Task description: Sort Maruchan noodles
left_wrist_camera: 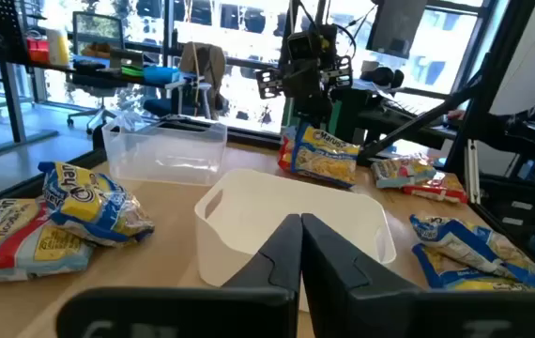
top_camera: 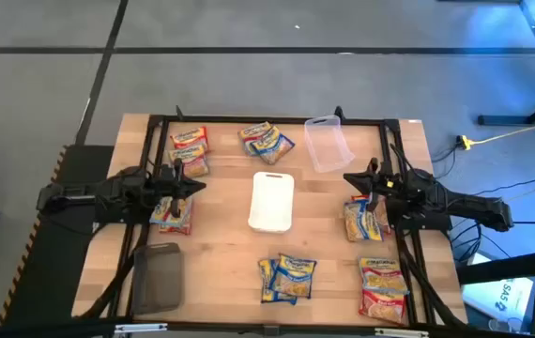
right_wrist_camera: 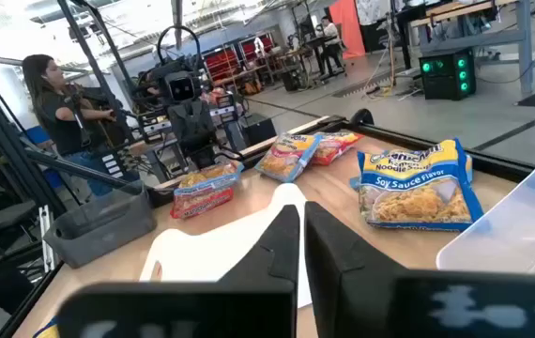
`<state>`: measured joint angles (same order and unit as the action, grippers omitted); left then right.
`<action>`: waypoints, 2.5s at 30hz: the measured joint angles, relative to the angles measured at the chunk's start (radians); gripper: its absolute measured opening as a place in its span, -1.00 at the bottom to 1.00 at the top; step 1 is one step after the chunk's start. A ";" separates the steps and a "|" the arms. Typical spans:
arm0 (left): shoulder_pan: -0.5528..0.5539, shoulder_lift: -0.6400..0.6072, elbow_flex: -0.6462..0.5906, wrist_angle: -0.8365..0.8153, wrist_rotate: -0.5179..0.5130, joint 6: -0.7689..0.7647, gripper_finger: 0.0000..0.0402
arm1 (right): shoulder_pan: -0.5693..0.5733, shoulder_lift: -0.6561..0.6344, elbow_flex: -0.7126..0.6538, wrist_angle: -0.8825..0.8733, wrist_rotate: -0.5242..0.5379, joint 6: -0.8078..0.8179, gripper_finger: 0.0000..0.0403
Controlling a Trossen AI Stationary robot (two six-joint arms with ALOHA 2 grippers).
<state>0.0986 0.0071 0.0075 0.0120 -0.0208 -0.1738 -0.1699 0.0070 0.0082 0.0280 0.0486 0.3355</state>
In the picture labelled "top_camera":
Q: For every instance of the silver metal bracket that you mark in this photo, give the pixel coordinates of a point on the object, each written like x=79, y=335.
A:
x=141, y=328
x=401, y=333

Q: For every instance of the blue Maruchan ramen pack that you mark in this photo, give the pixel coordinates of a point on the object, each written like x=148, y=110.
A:
x=272, y=146
x=361, y=225
x=160, y=212
x=265, y=281
x=295, y=277

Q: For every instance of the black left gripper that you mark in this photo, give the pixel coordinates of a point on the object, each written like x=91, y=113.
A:
x=166, y=188

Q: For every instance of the pale-edged Maruchan ramen pack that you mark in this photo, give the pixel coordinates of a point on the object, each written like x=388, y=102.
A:
x=248, y=133
x=382, y=274
x=194, y=164

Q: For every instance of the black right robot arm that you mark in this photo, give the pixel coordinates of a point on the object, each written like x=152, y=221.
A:
x=474, y=209

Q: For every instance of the white printed sign board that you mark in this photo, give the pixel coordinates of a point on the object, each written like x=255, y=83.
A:
x=497, y=300

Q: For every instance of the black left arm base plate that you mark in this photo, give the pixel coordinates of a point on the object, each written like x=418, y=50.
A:
x=108, y=219

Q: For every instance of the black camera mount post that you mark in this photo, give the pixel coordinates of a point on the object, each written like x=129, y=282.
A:
x=340, y=112
x=179, y=113

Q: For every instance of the black aluminium table frame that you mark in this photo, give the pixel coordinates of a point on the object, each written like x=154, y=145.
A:
x=220, y=120

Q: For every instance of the black stand bar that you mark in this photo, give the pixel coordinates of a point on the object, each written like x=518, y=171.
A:
x=507, y=266

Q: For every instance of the black hazard-striped floor mat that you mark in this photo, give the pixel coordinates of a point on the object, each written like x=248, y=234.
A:
x=51, y=263

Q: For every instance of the grey and black desk frame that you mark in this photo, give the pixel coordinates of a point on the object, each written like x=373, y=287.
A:
x=507, y=120

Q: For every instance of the black small camera mount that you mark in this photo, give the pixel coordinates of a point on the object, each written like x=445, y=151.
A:
x=270, y=330

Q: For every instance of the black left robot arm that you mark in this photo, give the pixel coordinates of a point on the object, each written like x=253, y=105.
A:
x=70, y=197

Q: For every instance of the white plastic bin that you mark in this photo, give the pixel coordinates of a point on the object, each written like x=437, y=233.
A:
x=271, y=202

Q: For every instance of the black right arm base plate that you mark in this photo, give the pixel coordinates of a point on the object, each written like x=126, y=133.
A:
x=436, y=226

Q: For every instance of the clear plastic bin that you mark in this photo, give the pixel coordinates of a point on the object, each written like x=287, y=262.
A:
x=328, y=145

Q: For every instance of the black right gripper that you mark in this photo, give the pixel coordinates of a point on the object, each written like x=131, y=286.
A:
x=392, y=195

